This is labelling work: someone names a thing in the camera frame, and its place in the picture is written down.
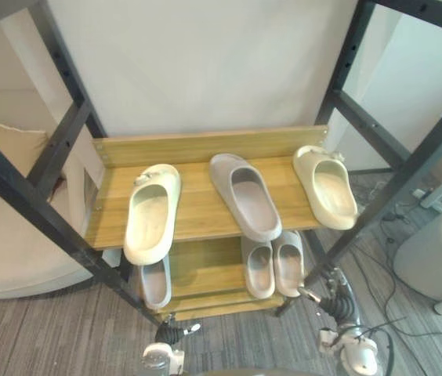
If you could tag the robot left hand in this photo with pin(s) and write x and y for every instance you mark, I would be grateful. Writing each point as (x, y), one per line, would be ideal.
(168, 335)

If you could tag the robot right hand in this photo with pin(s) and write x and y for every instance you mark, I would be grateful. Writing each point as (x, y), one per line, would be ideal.
(338, 305)

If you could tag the cream slipper with charm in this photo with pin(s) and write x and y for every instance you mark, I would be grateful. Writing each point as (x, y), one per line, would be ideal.
(146, 227)
(334, 196)

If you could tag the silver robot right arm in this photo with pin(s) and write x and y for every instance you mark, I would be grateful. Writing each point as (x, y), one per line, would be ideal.
(362, 348)

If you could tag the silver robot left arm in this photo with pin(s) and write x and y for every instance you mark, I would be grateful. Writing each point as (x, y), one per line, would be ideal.
(158, 356)

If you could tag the wooden shoe rack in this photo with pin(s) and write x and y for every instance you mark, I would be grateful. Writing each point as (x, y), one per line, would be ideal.
(205, 203)

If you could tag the pinkish grey slipper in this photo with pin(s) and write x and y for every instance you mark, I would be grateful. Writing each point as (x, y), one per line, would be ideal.
(288, 270)

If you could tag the white rounded appliance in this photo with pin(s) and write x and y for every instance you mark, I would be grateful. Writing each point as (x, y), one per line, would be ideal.
(432, 258)

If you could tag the large grey slipper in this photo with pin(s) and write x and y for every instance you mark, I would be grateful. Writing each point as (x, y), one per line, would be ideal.
(256, 211)

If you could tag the beige armchair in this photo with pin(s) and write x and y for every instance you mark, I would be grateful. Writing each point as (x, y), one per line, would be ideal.
(9, 250)

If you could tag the beige cushion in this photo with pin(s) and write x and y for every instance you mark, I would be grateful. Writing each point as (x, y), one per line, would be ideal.
(5, 145)

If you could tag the black metal side frame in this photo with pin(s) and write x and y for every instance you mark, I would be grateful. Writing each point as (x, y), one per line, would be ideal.
(351, 39)
(9, 178)

